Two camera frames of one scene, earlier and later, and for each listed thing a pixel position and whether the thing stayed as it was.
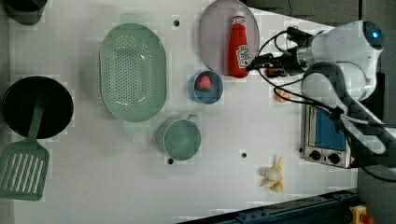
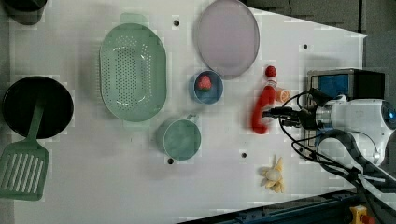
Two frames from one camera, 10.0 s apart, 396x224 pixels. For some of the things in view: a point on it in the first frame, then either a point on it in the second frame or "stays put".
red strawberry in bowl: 205,83 stays put
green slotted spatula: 24,165 stays put
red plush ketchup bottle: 239,53 -> 266,99
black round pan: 21,99 stays put
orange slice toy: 282,93 stays put
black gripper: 288,62 -> 304,118
